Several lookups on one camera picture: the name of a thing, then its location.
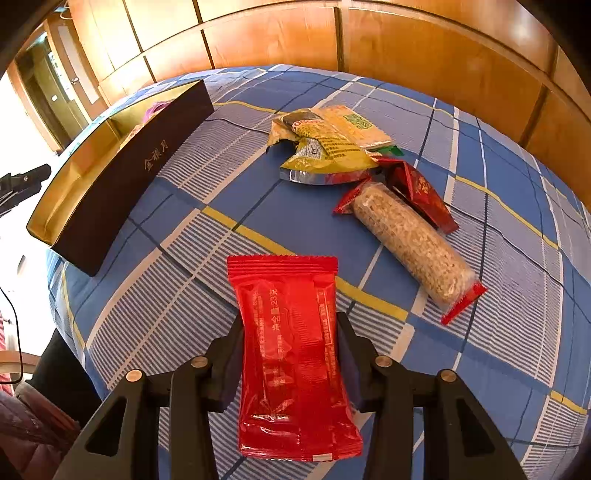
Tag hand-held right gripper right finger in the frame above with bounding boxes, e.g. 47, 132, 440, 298
336, 311, 532, 480

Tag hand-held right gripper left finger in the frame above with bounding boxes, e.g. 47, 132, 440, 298
53, 316, 245, 480

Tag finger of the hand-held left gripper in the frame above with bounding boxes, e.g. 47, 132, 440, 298
0, 164, 52, 190
0, 181, 42, 217

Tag plain red snack packet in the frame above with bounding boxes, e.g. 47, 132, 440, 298
226, 255, 364, 462

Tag black box with gold interior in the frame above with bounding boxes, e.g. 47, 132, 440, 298
26, 79, 215, 278

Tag clear cereal bar packet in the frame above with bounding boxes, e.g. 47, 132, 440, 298
333, 181, 489, 327

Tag purple candy wrapper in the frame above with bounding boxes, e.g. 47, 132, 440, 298
142, 100, 174, 124

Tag dark red printed packet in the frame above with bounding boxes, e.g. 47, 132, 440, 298
379, 158, 459, 234

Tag olive yellow snack packet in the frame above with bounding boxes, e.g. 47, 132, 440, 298
269, 108, 378, 186

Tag wooden door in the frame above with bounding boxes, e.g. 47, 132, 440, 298
7, 14, 112, 153

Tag person's dark trousers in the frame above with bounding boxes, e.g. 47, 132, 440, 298
25, 328, 105, 418

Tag wooden wardrobe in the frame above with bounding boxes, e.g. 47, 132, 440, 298
65, 0, 591, 208

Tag black cable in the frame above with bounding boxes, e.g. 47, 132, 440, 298
0, 286, 25, 385

